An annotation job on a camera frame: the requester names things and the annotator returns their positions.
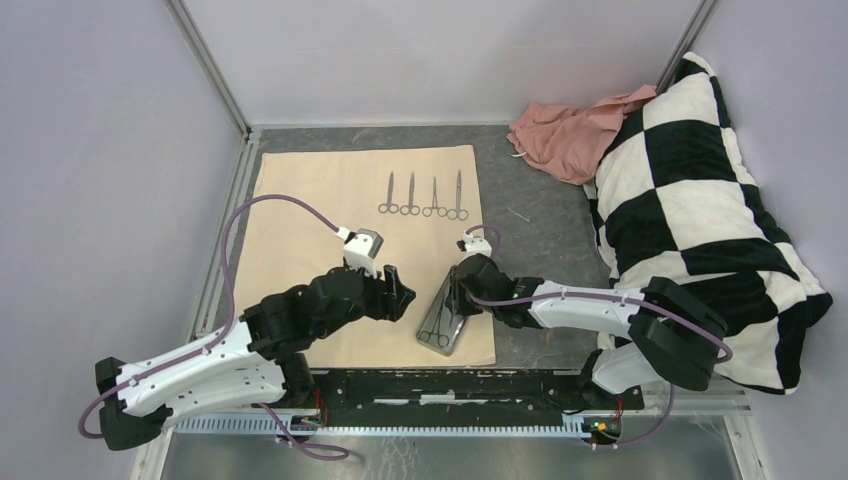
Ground metal surgical instrument tray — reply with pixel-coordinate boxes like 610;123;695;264
415;268;467;357

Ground straight steel surgical scissors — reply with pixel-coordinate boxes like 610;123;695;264
446;170;469;221

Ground steel forceps clamp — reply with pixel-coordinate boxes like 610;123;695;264
421;177;447;218

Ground beige cloth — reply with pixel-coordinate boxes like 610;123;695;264
234;145;496;368

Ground curved steel clamp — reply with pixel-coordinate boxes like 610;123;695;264
399;173;421;216

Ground thin steel hemostat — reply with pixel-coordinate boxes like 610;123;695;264
416;301;456;355

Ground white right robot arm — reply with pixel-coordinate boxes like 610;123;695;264
446;254;733;408

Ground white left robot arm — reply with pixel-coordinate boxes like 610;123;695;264
95;265;416;451

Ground pink crumpled cloth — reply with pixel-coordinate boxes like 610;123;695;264
507;85;657;185

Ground black white checkered pillow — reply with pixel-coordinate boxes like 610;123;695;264
584;52;833;395

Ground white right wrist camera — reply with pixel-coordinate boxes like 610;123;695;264
457;235;493;260

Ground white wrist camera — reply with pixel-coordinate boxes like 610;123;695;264
457;235;493;260
336;227;384;278

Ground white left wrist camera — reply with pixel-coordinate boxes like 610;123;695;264
336;227;384;278

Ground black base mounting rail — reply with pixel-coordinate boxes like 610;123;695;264
278;368;645;427

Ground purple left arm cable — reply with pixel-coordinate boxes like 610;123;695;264
78;193;352;462

